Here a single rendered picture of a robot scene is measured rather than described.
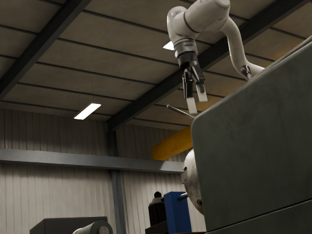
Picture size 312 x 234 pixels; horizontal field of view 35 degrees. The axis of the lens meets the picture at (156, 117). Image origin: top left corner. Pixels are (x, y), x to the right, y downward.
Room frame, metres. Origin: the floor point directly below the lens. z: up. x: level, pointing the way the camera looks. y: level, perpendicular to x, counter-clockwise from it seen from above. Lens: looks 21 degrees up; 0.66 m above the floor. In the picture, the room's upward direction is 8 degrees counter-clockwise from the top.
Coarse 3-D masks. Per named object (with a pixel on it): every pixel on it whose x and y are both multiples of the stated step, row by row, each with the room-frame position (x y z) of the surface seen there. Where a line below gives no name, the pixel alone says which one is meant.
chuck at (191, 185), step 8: (192, 152) 1.78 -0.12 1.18; (192, 160) 1.75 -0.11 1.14; (184, 168) 1.78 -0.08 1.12; (192, 168) 1.74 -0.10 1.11; (192, 176) 1.74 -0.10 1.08; (184, 184) 1.78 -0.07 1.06; (192, 184) 1.75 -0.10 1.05; (192, 192) 1.76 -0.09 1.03; (192, 200) 1.79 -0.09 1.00; (200, 208) 1.79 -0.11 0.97
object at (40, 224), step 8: (88, 216) 6.82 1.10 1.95; (96, 216) 6.85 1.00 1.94; (104, 216) 6.91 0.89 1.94; (40, 224) 6.63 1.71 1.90; (48, 224) 6.51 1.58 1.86; (56, 224) 6.56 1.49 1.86; (64, 224) 6.61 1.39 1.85; (72, 224) 6.67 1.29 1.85; (80, 224) 6.72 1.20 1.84; (88, 224) 6.78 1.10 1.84; (32, 232) 7.00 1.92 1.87; (40, 232) 6.64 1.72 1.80; (48, 232) 6.51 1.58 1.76; (56, 232) 6.56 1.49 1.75; (64, 232) 6.61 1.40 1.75; (72, 232) 6.67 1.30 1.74
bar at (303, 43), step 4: (304, 40) 1.20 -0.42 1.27; (308, 40) 1.18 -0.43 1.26; (300, 44) 1.20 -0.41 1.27; (304, 44) 1.19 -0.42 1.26; (296, 48) 1.22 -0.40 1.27; (288, 52) 1.25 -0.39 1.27; (292, 52) 1.23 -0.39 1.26; (284, 56) 1.26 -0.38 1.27; (276, 60) 1.29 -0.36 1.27; (280, 60) 1.27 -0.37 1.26; (272, 64) 1.30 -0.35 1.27; (268, 68) 1.32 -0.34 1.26; (260, 72) 1.35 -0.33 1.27; (256, 76) 1.37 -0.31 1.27; (248, 80) 1.40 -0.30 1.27
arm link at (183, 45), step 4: (180, 40) 1.71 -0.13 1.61; (184, 40) 1.70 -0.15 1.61; (188, 40) 1.71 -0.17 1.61; (192, 40) 1.72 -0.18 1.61; (176, 44) 1.72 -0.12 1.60; (180, 44) 1.71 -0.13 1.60; (184, 44) 1.71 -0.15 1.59; (188, 44) 1.71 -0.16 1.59; (192, 44) 1.72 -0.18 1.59; (176, 48) 1.72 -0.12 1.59; (180, 48) 1.71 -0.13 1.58; (184, 48) 1.71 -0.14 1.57; (188, 48) 1.71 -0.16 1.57; (192, 48) 1.72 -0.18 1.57; (196, 48) 1.74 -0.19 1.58; (176, 52) 1.73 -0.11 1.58; (180, 52) 1.72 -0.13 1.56; (184, 52) 1.72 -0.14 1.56; (188, 52) 1.72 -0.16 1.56; (192, 52) 1.73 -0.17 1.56; (196, 52) 1.74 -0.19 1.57; (176, 56) 1.74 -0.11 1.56; (180, 56) 1.74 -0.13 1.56
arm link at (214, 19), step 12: (204, 0) 1.57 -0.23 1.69; (216, 0) 1.55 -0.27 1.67; (228, 0) 1.58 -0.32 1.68; (192, 12) 1.62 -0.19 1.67; (204, 12) 1.59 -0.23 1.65; (216, 12) 1.58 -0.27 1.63; (228, 12) 1.65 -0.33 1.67; (192, 24) 1.65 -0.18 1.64; (204, 24) 1.64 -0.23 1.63; (216, 24) 1.63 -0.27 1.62; (228, 24) 1.67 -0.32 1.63; (228, 36) 1.74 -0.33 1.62; (240, 36) 1.76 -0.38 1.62; (240, 48) 1.81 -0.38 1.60; (240, 60) 1.88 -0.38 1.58; (240, 72) 1.96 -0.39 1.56; (252, 72) 1.96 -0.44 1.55
